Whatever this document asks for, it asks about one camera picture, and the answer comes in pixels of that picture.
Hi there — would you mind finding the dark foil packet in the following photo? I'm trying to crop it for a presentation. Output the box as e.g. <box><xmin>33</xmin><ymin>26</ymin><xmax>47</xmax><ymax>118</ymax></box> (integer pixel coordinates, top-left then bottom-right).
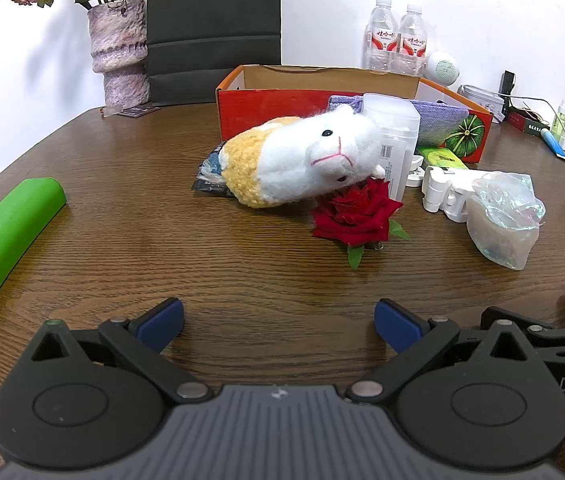
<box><xmin>192</xmin><ymin>142</ymin><xmax>236</xmax><ymax>196</ymax></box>

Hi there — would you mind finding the clear water bottle red label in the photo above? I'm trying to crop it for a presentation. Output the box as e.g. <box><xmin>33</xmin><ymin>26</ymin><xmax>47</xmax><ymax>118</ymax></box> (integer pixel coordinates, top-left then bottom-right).
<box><xmin>395</xmin><ymin>4</ymin><xmax>429</xmax><ymax>77</ymax></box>
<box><xmin>362</xmin><ymin>0</ymin><xmax>399</xmax><ymax>73</ymax></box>

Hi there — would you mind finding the green foam wrist rest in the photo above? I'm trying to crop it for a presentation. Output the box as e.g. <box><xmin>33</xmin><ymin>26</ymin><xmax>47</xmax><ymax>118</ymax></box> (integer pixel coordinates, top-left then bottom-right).
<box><xmin>0</xmin><ymin>177</ymin><xmax>67</xmax><ymax>320</ymax></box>

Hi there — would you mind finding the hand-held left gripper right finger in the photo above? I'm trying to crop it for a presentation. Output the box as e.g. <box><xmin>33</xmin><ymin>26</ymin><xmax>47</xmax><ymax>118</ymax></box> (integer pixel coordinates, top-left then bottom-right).
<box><xmin>346</xmin><ymin>298</ymin><xmax>538</xmax><ymax>405</ymax></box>

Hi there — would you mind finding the black power adapter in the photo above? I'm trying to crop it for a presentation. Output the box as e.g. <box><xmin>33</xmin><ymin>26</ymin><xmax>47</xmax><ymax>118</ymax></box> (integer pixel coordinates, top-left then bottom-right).
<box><xmin>499</xmin><ymin>70</ymin><xmax>516</xmax><ymax>108</ymax></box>

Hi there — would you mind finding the small clear spray bottle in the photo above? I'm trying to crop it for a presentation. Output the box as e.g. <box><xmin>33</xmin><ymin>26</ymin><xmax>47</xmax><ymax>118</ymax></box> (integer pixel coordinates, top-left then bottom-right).
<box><xmin>551</xmin><ymin>100</ymin><xmax>565</xmax><ymax>146</ymax></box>

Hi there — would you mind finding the white robot speaker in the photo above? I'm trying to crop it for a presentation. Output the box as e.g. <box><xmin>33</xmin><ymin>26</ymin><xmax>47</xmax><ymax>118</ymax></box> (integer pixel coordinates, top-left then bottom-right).
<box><xmin>425</xmin><ymin>50</ymin><xmax>461</xmax><ymax>86</ymax></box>

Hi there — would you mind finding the red rose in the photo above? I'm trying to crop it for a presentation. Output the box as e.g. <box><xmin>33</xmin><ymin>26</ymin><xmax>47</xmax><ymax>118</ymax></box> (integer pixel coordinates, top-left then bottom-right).
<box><xmin>311</xmin><ymin>179</ymin><xmax>411</xmax><ymax>269</ymax></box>

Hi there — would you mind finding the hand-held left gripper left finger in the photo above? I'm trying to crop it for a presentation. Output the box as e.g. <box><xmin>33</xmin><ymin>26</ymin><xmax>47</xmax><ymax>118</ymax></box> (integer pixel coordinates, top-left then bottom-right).
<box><xmin>30</xmin><ymin>297</ymin><xmax>214</xmax><ymax>406</ymax></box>

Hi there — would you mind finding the mottled purple vase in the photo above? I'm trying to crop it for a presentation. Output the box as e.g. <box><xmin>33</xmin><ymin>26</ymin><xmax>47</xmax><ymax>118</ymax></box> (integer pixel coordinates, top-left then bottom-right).
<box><xmin>87</xmin><ymin>0</ymin><xmax>150</xmax><ymax>106</ymax></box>

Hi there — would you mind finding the small dark card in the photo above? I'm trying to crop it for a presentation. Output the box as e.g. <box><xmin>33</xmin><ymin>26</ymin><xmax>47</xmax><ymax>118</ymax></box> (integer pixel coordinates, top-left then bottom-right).
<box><xmin>116</xmin><ymin>105</ymin><xmax>159</xmax><ymax>119</ymax></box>

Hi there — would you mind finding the black paper bag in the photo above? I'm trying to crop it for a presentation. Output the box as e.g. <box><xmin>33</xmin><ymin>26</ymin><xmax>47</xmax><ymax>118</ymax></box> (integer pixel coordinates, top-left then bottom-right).
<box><xmin>146</xmin><ymin>0</ymin><xmax>283</xmax><ymax>107</ymax></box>

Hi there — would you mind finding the white plastic clip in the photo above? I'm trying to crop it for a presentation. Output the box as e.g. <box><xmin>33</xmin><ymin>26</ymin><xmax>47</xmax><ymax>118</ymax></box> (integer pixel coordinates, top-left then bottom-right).
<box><xmin>421</xmin><ymin>165</ymin><xmax>488</xmax><ymax>223</ymax></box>

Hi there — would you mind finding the dark flat box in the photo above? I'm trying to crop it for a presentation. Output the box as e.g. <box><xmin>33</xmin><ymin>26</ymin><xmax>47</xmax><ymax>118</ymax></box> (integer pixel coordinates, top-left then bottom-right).
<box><xmin>505</xmin><ymin>110</ymin><xmax>550</xmax><ymax>137</ymax></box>

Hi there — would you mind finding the white and yellow plush toy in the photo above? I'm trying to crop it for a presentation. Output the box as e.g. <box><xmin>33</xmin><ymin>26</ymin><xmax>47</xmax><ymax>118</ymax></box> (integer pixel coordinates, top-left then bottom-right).
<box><xmin>220</xmin><ymin>105</ymin><xmax>385</xmax><ymax>209</ymax></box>

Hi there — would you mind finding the clear plastic cotton swab container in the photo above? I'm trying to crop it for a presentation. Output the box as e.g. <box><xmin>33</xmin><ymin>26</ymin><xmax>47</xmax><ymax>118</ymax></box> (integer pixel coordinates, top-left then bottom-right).
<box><xmin>362</xmin><ymin>92</ymin><xmax>421</xmax><ymax>203</ymax></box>

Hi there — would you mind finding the red cardboard box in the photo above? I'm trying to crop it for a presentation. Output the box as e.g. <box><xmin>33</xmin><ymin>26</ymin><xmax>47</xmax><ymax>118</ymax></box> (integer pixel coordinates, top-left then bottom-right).
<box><xmin>215</xmin><ymin>64</ymin><xmax>494</xmax><ymax>168</ymax></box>

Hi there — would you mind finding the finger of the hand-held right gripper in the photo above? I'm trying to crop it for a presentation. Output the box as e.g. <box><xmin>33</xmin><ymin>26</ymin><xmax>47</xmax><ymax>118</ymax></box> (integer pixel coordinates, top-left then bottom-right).
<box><xmin>481</xmin><ymin>306</ymin><xmax>565</xmax><ymax>350</ymax></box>

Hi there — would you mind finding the green tissue packet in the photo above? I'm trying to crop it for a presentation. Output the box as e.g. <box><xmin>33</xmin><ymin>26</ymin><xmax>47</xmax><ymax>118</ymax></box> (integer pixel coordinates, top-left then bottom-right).
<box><xmin>415</xmin><ymin>145</ymin><xmax>468</xmax><ymax>171</ymax></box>

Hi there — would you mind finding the purple knitted cloth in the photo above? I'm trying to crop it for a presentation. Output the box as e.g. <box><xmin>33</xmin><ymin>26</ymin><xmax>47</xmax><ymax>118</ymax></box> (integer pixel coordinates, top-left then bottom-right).
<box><xmin>327</xmin><ymin>94</ymin><xmax>468</xmax><ymax>148</ymax></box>

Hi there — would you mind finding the blue and white tube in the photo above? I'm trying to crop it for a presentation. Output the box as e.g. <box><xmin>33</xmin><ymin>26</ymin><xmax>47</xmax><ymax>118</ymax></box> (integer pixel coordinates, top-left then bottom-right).
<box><xmin>539</xmin><ymin>127</ymin><xmax>565</xmax><ymax>162</ymax></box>

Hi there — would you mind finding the white floral tin box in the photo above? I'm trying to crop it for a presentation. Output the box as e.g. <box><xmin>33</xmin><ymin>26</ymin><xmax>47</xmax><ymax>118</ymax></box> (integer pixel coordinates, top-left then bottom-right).
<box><xmin>457</xmin><ymin>84</ymin><xmax>505</xmax><ymax>123</ymax></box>

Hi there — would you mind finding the clear plastic bag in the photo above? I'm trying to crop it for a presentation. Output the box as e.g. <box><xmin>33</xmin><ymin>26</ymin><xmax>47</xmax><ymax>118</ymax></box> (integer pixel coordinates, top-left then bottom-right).
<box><xmin>466</xmin><ymin>171</ymin><xmax>546</xmax><ymax>271</ymax></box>

